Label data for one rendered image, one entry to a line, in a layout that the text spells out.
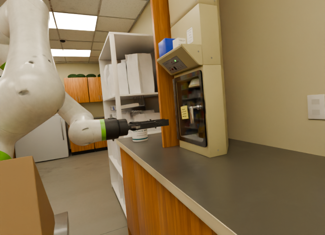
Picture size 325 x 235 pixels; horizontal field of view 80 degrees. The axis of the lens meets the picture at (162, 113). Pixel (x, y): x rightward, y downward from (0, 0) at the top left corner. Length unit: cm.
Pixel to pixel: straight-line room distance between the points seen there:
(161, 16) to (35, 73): 105
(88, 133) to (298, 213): 70
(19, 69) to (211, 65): 81
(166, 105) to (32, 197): 101
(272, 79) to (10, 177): 120
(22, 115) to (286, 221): 63
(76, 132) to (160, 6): 98
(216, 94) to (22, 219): 89
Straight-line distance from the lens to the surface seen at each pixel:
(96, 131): 82
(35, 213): 43
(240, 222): 56
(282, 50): 125
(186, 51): 98
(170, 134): 131
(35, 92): 48
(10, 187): 42
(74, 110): 92
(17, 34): 67
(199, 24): 106
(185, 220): 81
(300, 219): 61
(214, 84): 104
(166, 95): 130
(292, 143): 125
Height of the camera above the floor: 124
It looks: 3 degrees down
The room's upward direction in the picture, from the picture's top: 5 degrees counter-clockwise
